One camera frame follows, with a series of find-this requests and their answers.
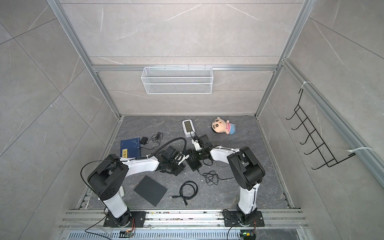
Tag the blue booklet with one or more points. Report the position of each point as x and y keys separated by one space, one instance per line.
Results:
x=130 y=148

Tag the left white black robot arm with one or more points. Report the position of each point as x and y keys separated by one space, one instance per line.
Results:
x=107 y=178

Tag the aluminium mounting rail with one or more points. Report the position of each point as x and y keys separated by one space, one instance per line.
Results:
x=189 y=219

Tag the cartoon boy plush doll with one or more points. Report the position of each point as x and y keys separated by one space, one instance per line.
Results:
x=221 y=126

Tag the black wire hook rack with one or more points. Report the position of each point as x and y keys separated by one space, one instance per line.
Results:
x=328 y=159

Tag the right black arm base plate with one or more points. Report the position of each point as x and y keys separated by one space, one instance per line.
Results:
x=238 y=218

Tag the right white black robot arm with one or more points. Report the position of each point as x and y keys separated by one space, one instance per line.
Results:
x=247 y=170

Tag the white wire mesh basket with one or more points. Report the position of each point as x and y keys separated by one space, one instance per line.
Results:
x=177 y=80

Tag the black adapter with thin cord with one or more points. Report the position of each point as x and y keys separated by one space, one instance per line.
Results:
x=151 y=143

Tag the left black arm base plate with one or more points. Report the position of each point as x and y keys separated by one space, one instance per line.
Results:
x=127 y=220

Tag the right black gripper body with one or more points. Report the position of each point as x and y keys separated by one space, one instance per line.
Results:
x=199 y=155

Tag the white digital clock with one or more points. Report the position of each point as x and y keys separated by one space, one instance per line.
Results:
x=188 y=128

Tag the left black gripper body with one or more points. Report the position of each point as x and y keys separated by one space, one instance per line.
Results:
x=174 y=166

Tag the flat black perforated box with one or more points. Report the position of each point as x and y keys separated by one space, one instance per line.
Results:
x=150 y=190

